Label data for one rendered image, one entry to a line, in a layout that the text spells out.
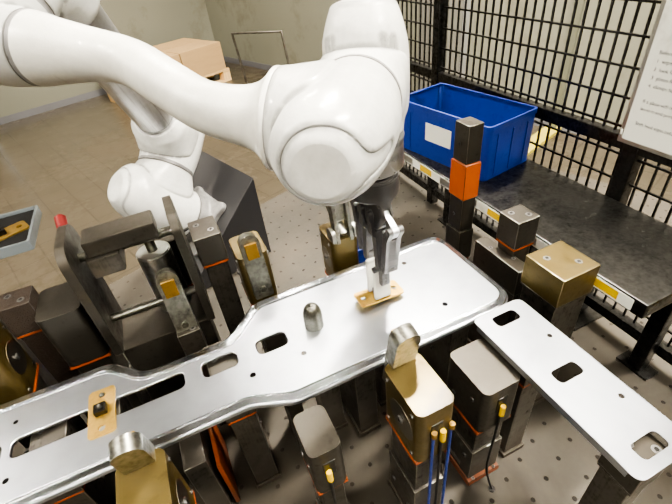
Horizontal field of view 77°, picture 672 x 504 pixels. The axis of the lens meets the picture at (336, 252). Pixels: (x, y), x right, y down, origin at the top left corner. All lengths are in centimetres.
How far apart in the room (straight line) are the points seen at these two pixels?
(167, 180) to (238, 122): 84
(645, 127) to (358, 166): 71
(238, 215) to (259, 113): 90
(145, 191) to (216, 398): 69
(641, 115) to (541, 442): 64
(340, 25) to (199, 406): 53
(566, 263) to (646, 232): 22
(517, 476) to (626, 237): 48
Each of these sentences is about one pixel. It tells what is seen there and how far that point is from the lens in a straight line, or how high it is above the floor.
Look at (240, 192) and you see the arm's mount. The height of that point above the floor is 94.
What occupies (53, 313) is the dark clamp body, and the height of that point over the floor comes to 108.
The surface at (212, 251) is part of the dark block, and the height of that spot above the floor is 109.
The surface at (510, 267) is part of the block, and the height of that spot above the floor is 100.
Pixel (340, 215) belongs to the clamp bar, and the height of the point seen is 110.
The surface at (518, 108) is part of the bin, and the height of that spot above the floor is 115.
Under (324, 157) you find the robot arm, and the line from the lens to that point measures 34.
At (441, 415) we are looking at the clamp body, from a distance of 59.
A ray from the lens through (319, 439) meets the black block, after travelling 62.
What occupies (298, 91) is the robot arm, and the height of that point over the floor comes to 142.
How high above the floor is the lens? 153
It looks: 37 degrees down
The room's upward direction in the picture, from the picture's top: 7 degrees counter-clockwise
